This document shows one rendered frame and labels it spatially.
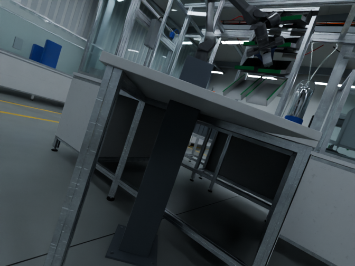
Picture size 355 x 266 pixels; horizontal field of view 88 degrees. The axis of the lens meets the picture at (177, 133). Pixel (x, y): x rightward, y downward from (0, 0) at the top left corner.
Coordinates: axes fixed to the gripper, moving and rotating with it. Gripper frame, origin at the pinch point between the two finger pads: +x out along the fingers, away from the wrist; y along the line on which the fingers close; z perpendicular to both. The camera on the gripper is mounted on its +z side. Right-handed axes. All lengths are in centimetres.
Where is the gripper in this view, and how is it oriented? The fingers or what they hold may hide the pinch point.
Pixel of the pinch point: (266, 55)
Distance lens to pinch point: 123.2
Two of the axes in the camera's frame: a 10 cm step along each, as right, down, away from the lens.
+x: 4.7, 7.1, 5.2
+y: -8.4, 1.7, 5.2
